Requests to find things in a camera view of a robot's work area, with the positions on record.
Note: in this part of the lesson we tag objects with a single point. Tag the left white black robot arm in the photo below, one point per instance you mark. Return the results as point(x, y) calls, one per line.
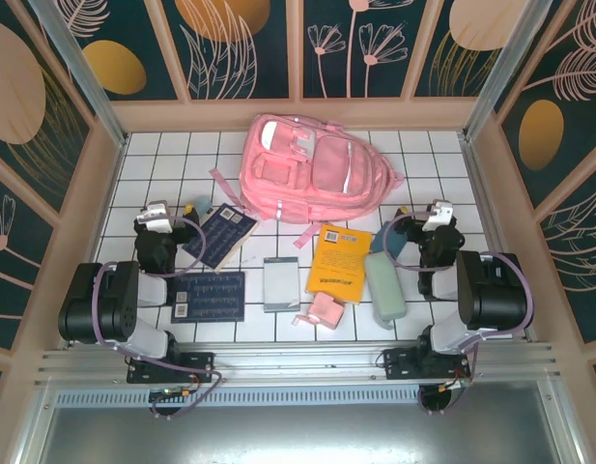
point(104, 304)

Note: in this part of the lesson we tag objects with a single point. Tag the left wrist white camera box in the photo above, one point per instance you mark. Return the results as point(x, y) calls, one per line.
point(155, 217)

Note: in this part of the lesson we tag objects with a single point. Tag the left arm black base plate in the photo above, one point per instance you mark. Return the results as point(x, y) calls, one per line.
point(196, 367)

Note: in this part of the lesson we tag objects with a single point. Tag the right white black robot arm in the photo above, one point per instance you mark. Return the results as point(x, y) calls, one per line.
point(490, 295)

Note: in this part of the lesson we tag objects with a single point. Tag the slotted metal grille strip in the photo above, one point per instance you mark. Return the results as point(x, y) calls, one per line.
point(297, 398)

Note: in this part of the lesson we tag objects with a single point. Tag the aluminium mounting rail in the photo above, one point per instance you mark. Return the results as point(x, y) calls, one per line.
point(297, 360)

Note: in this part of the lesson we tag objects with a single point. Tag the grey white notebook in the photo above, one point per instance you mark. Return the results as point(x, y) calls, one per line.
point(280, 285)

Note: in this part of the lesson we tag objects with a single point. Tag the thick navy book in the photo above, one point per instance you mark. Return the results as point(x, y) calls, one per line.
point(220, 237)

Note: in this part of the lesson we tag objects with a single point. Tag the small pink box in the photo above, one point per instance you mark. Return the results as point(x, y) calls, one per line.
point(324, 311)

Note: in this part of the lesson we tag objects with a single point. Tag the aluminium side rail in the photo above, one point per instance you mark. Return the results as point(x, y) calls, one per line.
point(473, 174)

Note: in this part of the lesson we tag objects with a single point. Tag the yellow book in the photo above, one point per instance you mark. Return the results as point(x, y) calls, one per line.
point(338, 266)

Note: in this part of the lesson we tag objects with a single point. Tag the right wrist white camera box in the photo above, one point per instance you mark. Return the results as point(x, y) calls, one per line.
point(437, 215)

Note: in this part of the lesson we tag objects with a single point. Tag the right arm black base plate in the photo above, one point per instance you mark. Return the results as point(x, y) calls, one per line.
point(399, 367)

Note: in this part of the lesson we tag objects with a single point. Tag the steel sheet panel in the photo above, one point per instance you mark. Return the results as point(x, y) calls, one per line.
point(297, 435)

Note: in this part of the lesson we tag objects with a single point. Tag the aluminium frame post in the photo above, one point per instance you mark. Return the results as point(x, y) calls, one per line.
point(80, 67)
point(510, 58)

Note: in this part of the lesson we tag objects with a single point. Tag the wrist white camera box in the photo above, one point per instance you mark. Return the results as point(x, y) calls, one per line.
point(437, 215)
point(155, 217)

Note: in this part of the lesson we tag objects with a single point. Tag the pale green pencil case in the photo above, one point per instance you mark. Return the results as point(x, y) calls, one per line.
point(384, 290)

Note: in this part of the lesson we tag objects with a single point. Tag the thin navy book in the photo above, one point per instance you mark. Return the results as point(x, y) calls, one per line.
point(210, 295)

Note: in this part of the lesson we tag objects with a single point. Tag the pink student backpack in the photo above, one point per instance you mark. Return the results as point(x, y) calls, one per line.
point(321, 164)

